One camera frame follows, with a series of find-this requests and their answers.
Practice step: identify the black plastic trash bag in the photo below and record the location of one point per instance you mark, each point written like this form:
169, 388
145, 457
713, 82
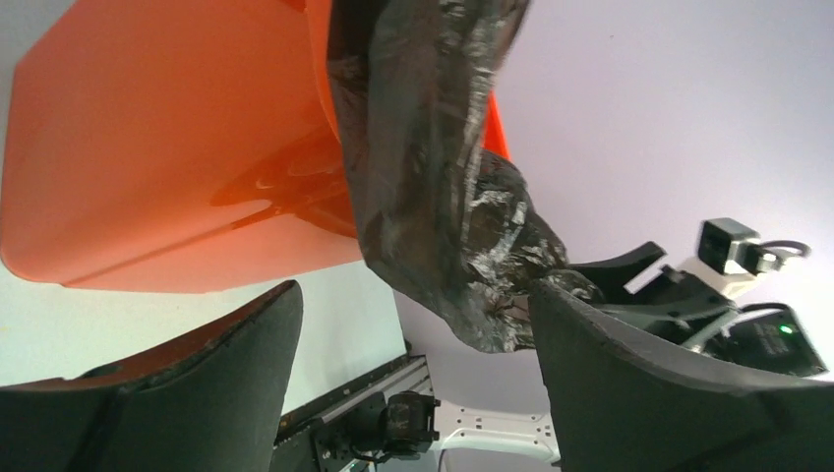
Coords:
440, 219

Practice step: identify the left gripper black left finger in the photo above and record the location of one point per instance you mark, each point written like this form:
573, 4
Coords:
207, 400

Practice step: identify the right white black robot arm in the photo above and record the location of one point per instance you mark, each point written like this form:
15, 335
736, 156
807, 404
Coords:
763, 336

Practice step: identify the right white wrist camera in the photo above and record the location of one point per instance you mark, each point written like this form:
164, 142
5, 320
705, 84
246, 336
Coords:
730, 257

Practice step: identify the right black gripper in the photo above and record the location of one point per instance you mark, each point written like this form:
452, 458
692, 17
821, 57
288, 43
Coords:
675, 305

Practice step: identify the orange plastic trash bin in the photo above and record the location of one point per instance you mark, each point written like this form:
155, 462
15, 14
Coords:
177, 147

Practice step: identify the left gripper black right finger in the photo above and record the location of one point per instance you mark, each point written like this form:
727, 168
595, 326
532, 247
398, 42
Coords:
622, 399

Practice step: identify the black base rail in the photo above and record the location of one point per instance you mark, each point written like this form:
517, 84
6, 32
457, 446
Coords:
345, 404

